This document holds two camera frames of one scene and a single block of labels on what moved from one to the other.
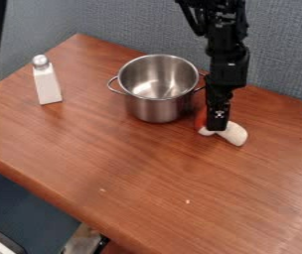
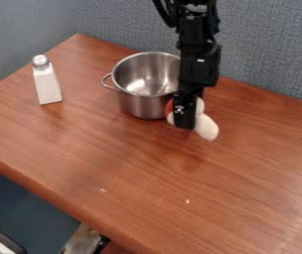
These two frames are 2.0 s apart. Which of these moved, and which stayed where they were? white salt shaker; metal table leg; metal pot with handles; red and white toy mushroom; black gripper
Moved: black gripper; red and white toy mushroom; metal pot with handles
Stayed: metal table leg; white salt shaker
